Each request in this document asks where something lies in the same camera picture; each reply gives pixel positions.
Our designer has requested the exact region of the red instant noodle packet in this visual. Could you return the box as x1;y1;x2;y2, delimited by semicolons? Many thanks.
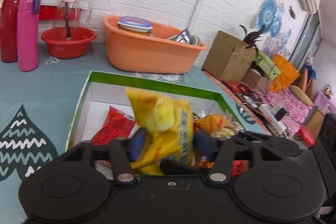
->
91;106;135;145

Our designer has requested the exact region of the large yellow snack bag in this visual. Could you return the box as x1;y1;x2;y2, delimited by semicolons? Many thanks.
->
126;88;194;176

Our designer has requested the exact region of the clear yellow snack packet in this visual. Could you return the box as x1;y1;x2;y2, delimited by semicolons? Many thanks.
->
194;114;243;139

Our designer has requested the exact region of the green cardboard box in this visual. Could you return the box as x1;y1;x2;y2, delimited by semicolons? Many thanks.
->
66;71;266;149

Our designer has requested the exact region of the red round stool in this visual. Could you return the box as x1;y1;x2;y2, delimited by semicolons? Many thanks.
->
298;125;315;147

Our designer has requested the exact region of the brown cardboard box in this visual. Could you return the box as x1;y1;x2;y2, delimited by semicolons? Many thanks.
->
203;31;257;82

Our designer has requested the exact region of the green small box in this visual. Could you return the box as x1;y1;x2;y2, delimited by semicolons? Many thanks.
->
255;51;281;80

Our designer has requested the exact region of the orange shopping bag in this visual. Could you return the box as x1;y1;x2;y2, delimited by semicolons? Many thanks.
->
269;53;299;92

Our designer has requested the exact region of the orange plastic basin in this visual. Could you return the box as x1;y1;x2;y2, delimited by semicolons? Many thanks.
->
102;15;208;74

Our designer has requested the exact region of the black speaker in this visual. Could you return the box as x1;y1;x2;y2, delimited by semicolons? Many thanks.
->
318;113;336;165

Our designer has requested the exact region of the red plastic basket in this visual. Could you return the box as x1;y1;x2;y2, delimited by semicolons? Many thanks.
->
41;27;97;59

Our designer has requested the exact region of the dark purple plant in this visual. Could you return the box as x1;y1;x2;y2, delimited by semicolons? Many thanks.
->
239;24;265;49

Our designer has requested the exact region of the steel bowl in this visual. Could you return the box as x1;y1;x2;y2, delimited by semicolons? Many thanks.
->
168;27;200;46

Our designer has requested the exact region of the blue lidded container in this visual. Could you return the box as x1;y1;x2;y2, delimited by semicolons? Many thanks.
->
117;16;153;35

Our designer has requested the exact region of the glass pitcher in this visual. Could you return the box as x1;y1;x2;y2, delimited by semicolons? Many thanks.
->
52;0;92;41

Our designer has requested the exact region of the blue paper fan decoration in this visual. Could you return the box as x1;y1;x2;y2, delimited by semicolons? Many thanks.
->
257;0;277;34

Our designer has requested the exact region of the pink thermos bottle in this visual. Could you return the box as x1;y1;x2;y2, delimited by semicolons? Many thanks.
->
17;0;41;72

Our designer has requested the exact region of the dark red thermos jug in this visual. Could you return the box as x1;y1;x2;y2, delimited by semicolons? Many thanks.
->
1;0;20;63

